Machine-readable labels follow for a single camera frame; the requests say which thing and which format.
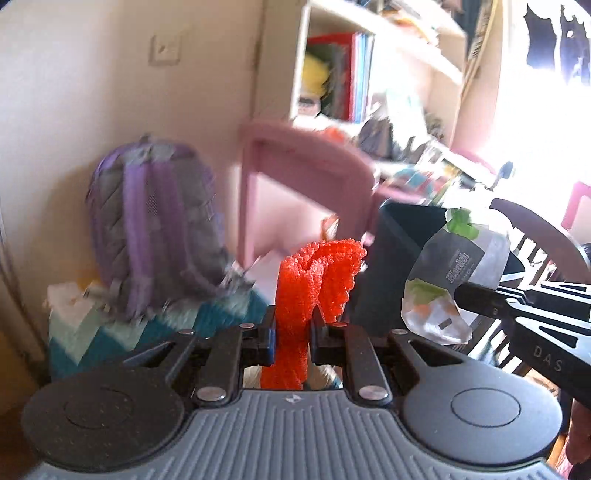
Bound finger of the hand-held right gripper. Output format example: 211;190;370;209
455;278;513;320

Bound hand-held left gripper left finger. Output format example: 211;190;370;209
122;305;278;405

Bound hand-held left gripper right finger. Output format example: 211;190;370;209
310;316;458;403

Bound red foam net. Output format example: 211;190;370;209
259;237;369;391

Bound printed plastic bag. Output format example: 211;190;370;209
401;208;511;345

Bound dark green bin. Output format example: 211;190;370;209
350;200;527;339

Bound dark wooden chair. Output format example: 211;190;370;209
468;198;591;376

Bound colourful magazine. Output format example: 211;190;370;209
392;165;463;199

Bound pink desk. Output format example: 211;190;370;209
238;119;502;274

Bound purple grey backpack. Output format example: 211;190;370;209
85;135;253;320

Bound teal zigzag quilt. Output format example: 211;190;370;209
46;281;273;385

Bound white paper sheets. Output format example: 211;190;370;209
44;281;107;315

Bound row of red blue books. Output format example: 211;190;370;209
342;31;376;123

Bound yellow plush toy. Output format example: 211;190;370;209
302;54;334;100

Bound white bookshelf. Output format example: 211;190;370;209
288;0;467;126

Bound beige wall switch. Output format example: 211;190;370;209
150;32;184;66

